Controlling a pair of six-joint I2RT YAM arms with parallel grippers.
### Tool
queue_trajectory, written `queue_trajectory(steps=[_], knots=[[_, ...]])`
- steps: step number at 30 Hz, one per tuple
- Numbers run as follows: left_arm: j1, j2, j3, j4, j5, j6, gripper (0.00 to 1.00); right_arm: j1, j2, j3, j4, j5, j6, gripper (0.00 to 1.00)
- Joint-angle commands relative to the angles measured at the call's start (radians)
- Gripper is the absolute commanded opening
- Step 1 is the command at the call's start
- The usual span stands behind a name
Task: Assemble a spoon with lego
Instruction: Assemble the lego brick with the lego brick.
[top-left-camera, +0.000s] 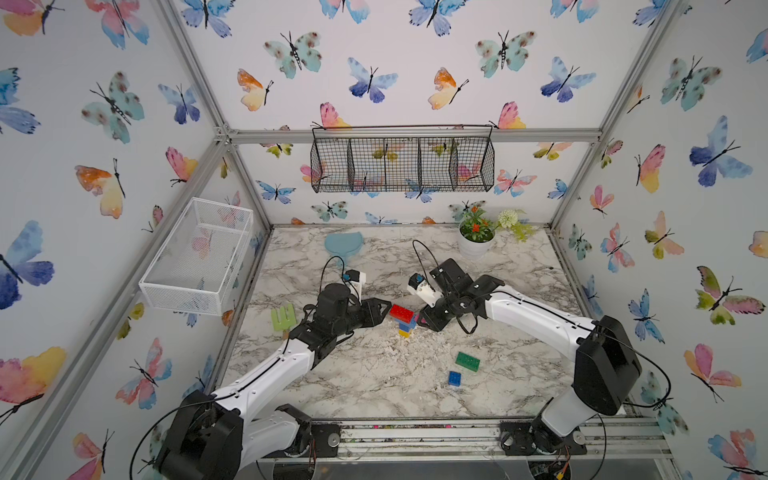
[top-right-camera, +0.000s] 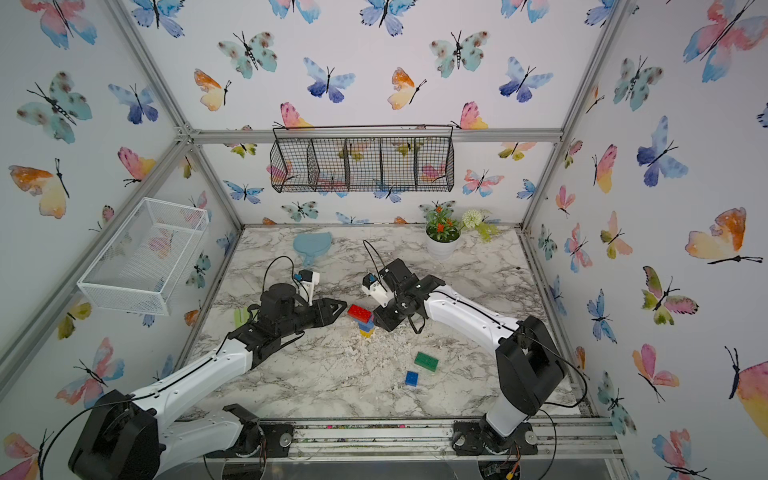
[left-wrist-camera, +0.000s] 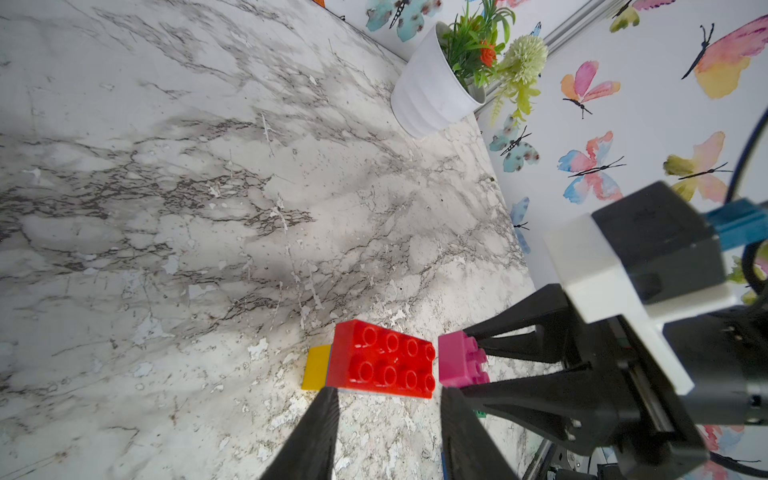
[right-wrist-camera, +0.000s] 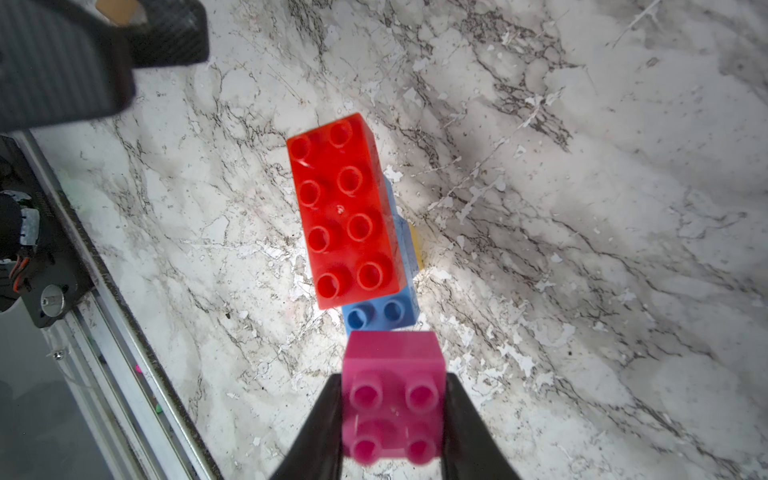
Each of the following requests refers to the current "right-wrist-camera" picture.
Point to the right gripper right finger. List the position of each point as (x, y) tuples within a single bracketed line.
[(469, 451)]

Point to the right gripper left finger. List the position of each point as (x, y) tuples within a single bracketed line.
[(317, 452)]

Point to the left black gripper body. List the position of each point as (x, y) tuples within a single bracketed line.
[(61, 64)]

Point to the pink small lego brick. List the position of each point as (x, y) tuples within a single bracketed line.
[(393, 392)]

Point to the light blue long lego brick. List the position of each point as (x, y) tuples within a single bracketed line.
[(394, 311)]

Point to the yellow small lego brick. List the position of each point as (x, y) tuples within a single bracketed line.
[(417, 246)]

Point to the red lego brick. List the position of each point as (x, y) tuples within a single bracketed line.
[(345, 213)]

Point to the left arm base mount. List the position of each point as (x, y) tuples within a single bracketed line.
[(39, 265)]

